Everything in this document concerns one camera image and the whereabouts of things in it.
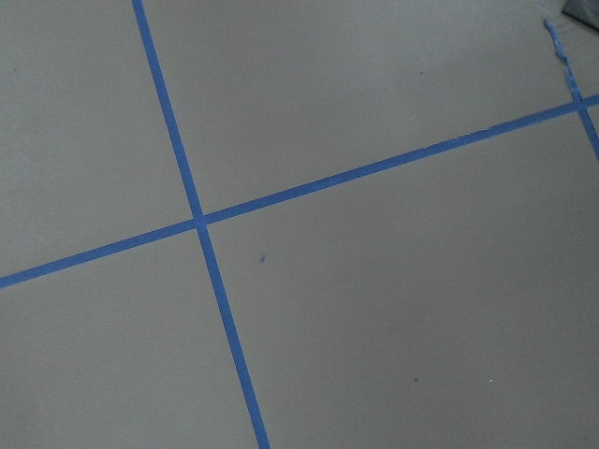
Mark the dark brown t-shirt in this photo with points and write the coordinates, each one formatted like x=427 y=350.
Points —
x=585 y=11

